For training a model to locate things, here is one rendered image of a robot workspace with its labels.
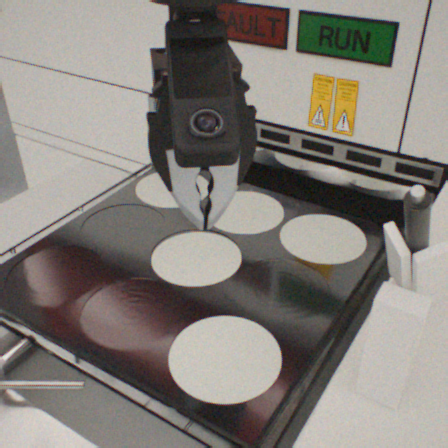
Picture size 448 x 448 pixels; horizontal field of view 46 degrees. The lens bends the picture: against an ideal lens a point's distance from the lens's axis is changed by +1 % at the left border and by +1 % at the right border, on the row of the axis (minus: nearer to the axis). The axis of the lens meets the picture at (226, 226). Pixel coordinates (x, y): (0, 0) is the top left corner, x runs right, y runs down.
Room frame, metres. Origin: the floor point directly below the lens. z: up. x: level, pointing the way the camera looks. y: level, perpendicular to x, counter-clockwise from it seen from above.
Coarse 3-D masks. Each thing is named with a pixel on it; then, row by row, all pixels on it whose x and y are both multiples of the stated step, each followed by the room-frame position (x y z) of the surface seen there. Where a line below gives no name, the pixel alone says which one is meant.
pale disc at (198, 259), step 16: (176, 240) 0.50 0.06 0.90; (192, 240) 0.50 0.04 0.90; (208, 240) 0.50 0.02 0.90; (224, 240) 0.50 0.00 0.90; (160, 256) 0.47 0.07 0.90; (176, 256) 0.47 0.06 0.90; (192, 256) 0.47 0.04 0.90; (208, 256) 0.47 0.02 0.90; (224, 256) 0.47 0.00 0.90; (240, 256) 0.47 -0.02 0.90; (160, 272) 0.44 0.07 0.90; (176, 272) 0.44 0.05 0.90; (192, 272) 0.44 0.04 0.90; (208, 272) 0.44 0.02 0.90; (224, 272) 0.44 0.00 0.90
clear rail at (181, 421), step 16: (0, 320) 0.37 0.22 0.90; (16, 320) 0.36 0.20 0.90; (32, 336) 0.34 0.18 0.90; (48, 336) 0.34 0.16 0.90; (48, 352) 0.33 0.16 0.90; (64, 352) 0.32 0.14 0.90; (80, 368) 0.31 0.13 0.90; (96, 368) 0.30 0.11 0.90; (112, 384) 0.29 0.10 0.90; (128, 384) 0.29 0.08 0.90; (128, 400) 0.28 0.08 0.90; (144, 400) 0.27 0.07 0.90; (160, 400) 0.27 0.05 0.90; (160, 416) 0.26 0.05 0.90; (176, 416) 0.26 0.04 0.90; (192, 432) 0.24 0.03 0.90; (208, 432) 0.24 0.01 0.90
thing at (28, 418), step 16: (0, 400) 0.29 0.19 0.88; (16, 400) 0.29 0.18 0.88; (0, 416) 0.27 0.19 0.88; (16, 416) 0.27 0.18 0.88; (32, 416) 0.27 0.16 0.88; (48, 416) 0.27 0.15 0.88; (0, 432) 0.26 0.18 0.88; (16, 432) 0.26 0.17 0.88; (32, 432) 0.26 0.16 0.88; (48, 432) 0.26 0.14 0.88; (64, 432) 0.26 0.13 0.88
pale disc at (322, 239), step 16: (288, 224) 0.53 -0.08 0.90; (304, 224) 0.53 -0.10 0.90; (320, 224) 0.53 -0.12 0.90; (336, 224) 0.53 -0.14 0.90; (352, 224) 0.53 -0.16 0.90; (288, 240) 0.50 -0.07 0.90; (304, 240) 0.50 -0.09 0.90; (320, 240) 0.50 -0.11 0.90; (336, 240) 0.50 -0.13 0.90; (352, 240) 0.50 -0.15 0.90; (304, 256) 0.47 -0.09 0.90; (320, 256) 0.47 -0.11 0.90; (336, 256) 0.47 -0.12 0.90; (352, 256) 0.47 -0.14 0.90
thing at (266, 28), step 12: (228, 12) 0.70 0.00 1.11; (240, 12) 0.69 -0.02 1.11; (252, 12) 0.68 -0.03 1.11; (264, 12) 0.67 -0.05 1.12; (276, 12) 0.66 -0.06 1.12; (228, 24) 0.70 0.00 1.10; (240, 24) 0.69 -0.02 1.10; (252, 24) 0.68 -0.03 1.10; (264, 24) 0.67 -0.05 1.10; (276, 24) 0.66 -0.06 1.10; (228, 36) 0.70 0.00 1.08; (240, 36) 0.69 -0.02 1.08; (252, 36) 0.68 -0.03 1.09; (264, 36) 0.67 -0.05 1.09; (276, 36) 0.66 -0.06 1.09
